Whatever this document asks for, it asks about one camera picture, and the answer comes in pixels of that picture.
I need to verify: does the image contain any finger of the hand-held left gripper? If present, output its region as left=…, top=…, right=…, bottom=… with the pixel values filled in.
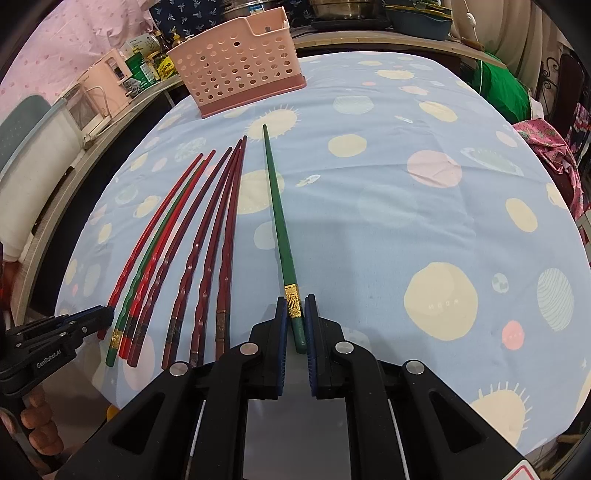
left=56, top=305, right=114, bottom=326
left=65, top=318, right=115, bottom=343

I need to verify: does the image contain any pink floral cloth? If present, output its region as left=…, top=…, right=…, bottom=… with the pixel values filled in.
left=512, top=117, right=591, bottom=224

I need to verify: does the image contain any green tin can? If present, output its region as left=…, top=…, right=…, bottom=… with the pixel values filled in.
left=124, top=50, right=157, bottom=89

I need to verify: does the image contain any green cloth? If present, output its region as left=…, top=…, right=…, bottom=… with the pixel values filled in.
left=470, top=58, right=532, bottom=123

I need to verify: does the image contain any blue planet print tablecloth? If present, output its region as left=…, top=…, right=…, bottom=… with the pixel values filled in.
left=55, top=51, right=591, bottom=457

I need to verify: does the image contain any dark sauce bottle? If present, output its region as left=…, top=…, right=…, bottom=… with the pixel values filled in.
left=151, top=30, right=171, bottom=61

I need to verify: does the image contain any pink perforated plastic basket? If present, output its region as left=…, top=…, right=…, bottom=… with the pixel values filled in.
left=167, top=7, right=308, bottom=118

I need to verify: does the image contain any blue plastic basin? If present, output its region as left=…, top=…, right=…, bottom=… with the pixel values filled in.
left=385, top=4, right=455, bottom=40

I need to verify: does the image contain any pink kitchen appliance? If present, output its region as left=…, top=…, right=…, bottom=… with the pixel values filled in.
left=76, top=50, right=134, bottom=126

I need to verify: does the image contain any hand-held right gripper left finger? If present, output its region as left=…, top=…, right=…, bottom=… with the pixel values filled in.
left=60, top=296, right=289, bottom=480

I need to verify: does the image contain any white plastic storage bin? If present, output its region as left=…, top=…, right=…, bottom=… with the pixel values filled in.
left=0, top=99, right=86, bottom=259

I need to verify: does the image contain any dark metal chair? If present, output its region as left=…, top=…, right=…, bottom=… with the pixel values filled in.
left=536, top=50, right=591, bottom=139

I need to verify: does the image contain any blue floral cloth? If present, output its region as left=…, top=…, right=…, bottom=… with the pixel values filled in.
left=150, top=0, right=242, bottom=48

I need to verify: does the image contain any dark red twisted chopstick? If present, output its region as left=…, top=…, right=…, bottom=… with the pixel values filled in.
left=188, top=137, right=245, bottom=365
left=161, top=139, right=242, bottom=370
left=215, top=135, right=249, bottom=360
left=128, top=147, right=233, bottom=367

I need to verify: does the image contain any person's left hand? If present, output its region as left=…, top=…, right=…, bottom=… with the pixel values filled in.
left=19, top=385, right=65, bottom=464

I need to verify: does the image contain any green chopstick gold band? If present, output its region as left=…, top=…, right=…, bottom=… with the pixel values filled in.
left=262, top=124, right=308, bottom=355
left=105, top=159, right=206, bottom=367

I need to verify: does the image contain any pink dotted curtain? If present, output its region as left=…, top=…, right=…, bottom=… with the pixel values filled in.
left=0, top=0, right=154, bottom=121

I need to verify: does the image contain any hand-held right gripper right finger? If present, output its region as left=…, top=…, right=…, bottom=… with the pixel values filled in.
left=304, top=295, right=527, bottom=480

